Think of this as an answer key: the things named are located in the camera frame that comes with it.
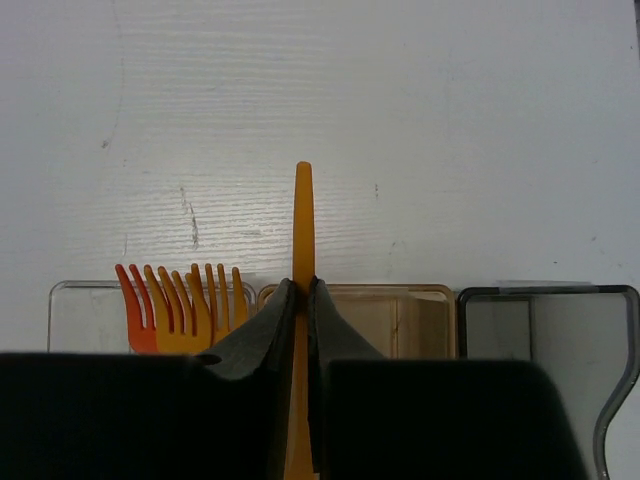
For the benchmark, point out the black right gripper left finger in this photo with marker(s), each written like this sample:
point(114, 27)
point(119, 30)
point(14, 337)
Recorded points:
point(219, 414)

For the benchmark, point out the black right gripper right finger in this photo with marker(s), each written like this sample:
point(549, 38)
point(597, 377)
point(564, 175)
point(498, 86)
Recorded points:
point(372, 417)

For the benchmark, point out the yellow plastic knife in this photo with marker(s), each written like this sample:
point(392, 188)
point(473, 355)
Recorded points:
point(298, 462)

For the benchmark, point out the small yellow plastic fork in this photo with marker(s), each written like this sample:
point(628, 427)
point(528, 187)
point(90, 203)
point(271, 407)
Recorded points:
point(220, 303)

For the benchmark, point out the red-orange plastic fork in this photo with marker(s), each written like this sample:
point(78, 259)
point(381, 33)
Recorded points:
point(141, 328)

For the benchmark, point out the orange translucent plastic container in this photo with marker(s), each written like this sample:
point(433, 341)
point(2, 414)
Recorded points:
point(366, 321)

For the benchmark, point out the clear plastic container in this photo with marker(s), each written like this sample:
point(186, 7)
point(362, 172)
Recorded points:
point(90, 317)

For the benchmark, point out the grey translucent plastic container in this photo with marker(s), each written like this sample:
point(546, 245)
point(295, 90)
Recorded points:
point(584, 336)

